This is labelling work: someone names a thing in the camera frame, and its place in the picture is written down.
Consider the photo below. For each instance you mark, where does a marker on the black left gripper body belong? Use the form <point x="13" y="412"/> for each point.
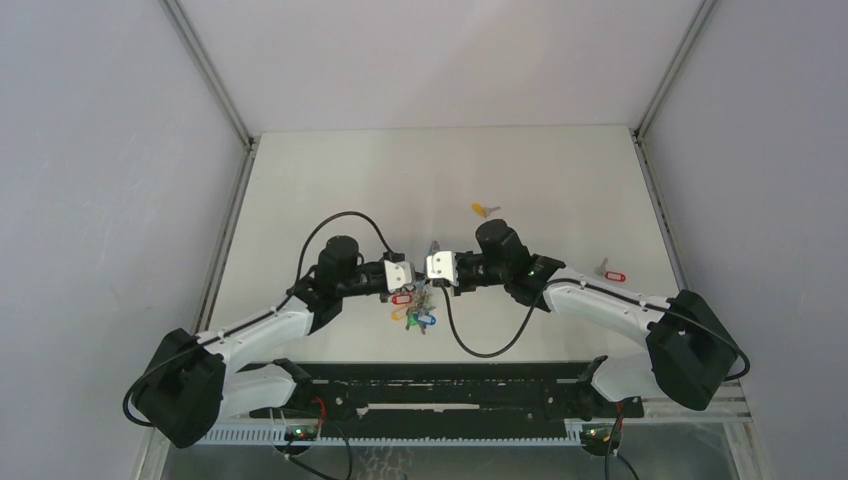
<point x="363" y="282"/>

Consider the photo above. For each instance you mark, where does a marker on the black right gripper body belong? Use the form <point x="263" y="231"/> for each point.
<point x="475" y="272"/>

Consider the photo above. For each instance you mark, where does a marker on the red tagged key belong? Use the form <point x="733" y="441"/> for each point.
<point x="610" y="275"/>
<point x="402" y="299"/>

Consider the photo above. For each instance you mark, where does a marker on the blue tagged key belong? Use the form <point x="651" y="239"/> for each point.
<point x="426" y="319"/>

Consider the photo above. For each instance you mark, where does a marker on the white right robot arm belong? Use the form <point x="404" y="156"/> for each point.
<point x="621" y="311"/>

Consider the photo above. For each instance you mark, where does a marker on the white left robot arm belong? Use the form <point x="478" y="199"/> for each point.
<point x="193" y="381"/>

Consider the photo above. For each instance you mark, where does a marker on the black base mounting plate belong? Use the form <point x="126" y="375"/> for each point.
<point x="421" y="423"/>

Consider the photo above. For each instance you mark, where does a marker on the left green led board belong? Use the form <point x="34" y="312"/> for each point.
<point x="300" y="434"/>

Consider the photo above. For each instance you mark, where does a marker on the green led board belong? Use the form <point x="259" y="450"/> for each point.
<point x="300" y="434"/>
<point x="600" y="434"/>

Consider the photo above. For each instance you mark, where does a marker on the right green led board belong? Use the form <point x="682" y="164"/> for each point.
<point x="600" y="434"/>

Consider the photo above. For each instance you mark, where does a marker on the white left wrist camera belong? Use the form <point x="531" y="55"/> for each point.
<point x="398" y="275"/>

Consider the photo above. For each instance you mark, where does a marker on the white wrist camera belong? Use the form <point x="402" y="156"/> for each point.
<point x="444" y="267"/>
<point x="398" y="275"/>

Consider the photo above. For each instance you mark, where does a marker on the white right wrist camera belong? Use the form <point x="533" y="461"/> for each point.
<point x="444" y="267"/>

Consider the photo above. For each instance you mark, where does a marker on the left aluminium table rail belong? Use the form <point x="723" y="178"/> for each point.
<point x="213" y="279"/>

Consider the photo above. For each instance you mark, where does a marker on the aluminium table rail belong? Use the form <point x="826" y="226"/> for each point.
<point x="213" y="279"/>
<point x="669" y="232"/>

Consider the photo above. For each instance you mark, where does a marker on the right aluminium table rail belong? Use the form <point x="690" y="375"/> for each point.
<point x="669" y="232"/>

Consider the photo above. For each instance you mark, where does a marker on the white comb cable duct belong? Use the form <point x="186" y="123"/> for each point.
<point x="265" y="435"/>

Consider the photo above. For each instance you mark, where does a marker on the left aluminium frame post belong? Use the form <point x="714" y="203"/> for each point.
<point x="198" y="54"/>

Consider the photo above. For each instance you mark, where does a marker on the aluminium frame post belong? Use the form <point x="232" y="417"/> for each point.
<point x="198" y="54"/>
<point x="681" y="54"/>

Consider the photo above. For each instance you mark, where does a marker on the right aluminium frame post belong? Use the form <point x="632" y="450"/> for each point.
<point x="681" y="54"/>

